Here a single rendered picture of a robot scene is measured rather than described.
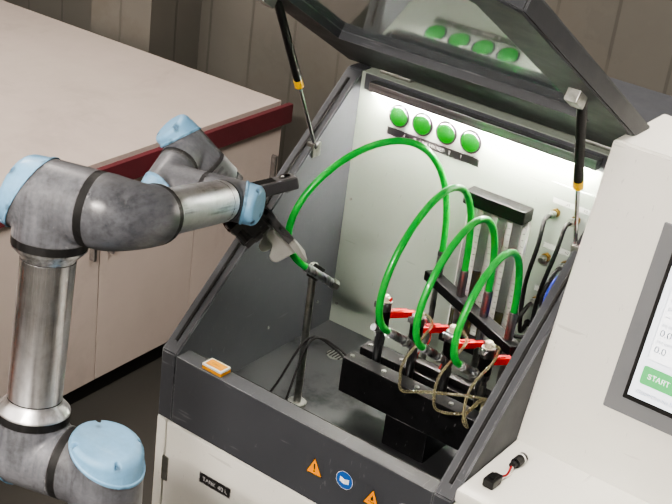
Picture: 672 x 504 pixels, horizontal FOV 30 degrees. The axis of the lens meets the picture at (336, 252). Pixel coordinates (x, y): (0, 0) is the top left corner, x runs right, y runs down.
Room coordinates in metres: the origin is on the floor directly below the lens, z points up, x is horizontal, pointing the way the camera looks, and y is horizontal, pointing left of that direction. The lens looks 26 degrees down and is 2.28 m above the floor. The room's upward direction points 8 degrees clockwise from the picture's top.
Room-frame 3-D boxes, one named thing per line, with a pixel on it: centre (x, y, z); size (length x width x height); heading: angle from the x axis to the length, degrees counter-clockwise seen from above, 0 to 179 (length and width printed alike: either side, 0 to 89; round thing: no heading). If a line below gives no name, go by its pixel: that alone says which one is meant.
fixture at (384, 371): (2.14, -0.21, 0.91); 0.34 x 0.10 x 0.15; 57
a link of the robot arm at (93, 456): (1.60, 0.32, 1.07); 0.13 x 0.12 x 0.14; 74
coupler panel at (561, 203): (2.30, -0.46, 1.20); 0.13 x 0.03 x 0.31; 57
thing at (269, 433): (2.01, 0.02, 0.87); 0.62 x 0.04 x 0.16; 57
